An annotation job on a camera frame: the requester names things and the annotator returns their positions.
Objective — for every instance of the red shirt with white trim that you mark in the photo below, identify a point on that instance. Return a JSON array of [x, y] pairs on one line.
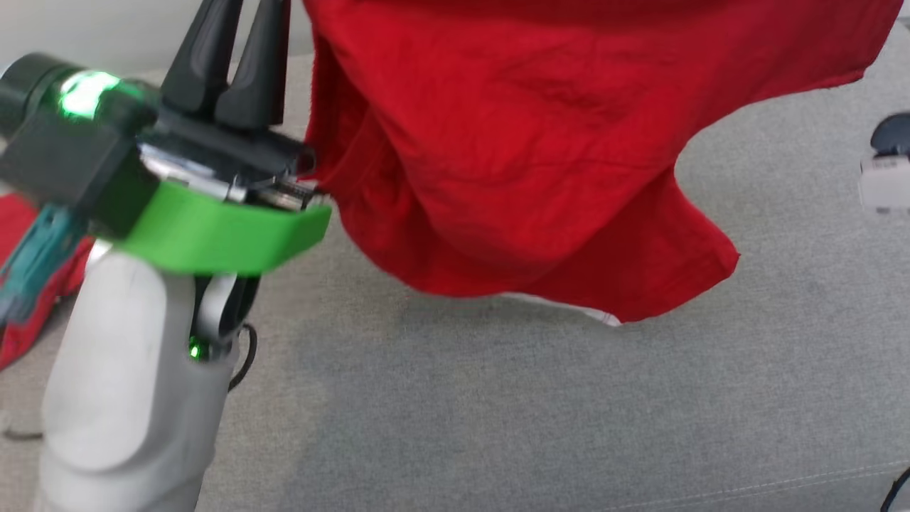
[[533, 142]]

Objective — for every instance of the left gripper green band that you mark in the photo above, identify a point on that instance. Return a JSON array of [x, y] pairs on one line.
[[220, 227]]

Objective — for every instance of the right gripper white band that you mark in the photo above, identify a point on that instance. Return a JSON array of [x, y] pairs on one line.
[[889, 181]]

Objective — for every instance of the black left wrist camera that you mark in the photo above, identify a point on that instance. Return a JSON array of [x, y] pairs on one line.
[[64, 156]]

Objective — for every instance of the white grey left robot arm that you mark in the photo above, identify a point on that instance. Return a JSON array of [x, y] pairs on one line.
[[121, 391]]

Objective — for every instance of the red shirt with white sleeve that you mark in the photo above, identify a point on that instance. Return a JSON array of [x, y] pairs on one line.
[[18, 345]]

